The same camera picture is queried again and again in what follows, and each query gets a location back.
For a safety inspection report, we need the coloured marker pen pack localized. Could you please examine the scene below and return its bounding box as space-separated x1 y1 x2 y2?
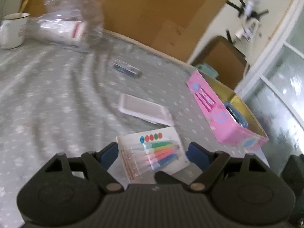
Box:
116 127 190 183

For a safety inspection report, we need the blue transparent plastic case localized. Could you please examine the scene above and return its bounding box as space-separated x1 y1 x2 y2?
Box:
223 101 248 128

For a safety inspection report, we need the pink tin box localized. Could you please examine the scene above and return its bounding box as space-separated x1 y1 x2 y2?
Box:
187 70 268 150

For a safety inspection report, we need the white rectangular tray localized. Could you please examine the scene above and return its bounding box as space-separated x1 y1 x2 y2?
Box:
118 94 174 126

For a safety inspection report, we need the grey floral tablecloth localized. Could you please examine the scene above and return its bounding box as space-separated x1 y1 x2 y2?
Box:
0 28 270 228

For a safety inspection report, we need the teal plastic cup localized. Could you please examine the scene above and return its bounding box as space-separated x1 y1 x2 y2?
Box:
195 63 219 79

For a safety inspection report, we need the blue pen blister pack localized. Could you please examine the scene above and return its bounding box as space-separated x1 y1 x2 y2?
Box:
113 60 142 79

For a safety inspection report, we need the brown chair back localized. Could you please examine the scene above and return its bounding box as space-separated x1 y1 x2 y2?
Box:
192 36 247 89

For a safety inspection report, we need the white power strip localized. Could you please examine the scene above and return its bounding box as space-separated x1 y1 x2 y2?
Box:
235 18 260 42

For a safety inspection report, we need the clear plastic bag with cups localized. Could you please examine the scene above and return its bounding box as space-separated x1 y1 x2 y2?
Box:
26 0 103 52

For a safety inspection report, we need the wood pattern board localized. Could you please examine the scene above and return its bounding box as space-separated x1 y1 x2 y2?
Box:
21 0 238 63

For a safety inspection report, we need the white enamel mug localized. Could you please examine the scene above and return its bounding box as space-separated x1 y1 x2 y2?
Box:
1 12 30 49

